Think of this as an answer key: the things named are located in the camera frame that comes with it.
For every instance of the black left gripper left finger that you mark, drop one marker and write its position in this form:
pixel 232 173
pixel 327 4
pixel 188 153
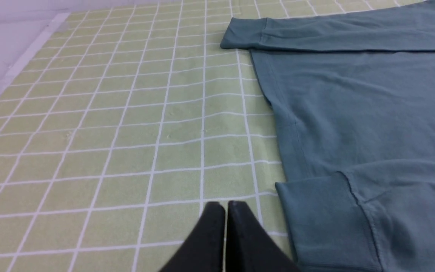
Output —
pixel 202 250

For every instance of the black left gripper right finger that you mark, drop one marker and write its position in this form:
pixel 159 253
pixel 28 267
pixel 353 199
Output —
pixel 248 246

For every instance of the green long-sleeve top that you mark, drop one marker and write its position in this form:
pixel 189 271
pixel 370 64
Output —
pixel 353 97

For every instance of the green checked tablecloth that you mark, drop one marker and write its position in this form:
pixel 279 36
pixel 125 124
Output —
pixel 126 122

